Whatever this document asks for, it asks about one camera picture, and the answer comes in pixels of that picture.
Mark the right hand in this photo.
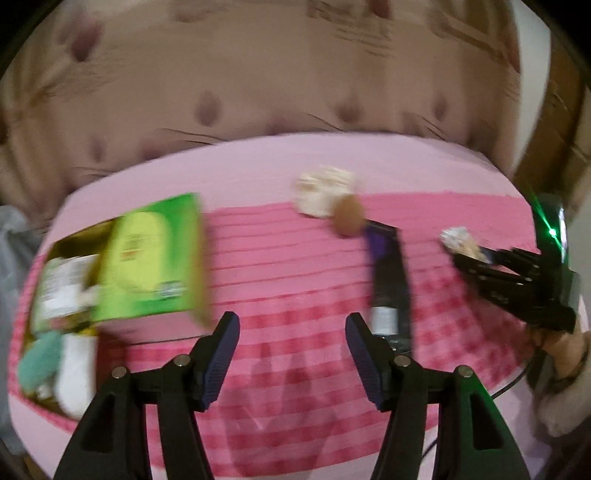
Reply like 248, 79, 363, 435
530, 324, 590, 380

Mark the cream cloth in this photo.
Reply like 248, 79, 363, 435
294, 167, 356, 219

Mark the brown wooden door frame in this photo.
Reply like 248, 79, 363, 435
512, 31, 590, 217

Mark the pink checked tablecloth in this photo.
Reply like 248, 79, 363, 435
6, 132, 591, 480

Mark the green yellow storage box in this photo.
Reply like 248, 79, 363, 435
18, 192, 212, 418

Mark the black purple tube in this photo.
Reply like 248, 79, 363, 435
365, 221, 413, 356

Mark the beige leaf-print curtain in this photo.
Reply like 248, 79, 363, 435
1, 1, 521, 226

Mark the cotton swab pack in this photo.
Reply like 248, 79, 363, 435
440, 227, 487, 262

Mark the teal sponge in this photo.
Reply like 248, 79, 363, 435
17, 330, 62, 395

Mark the grey plastic cover sheet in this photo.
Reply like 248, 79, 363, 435
0, 205, 41, 455

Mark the white bottle in box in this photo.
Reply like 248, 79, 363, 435
54, 334, 98, 420

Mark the tan egg-shaped sponge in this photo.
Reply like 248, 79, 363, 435
332, 194, 366, 238

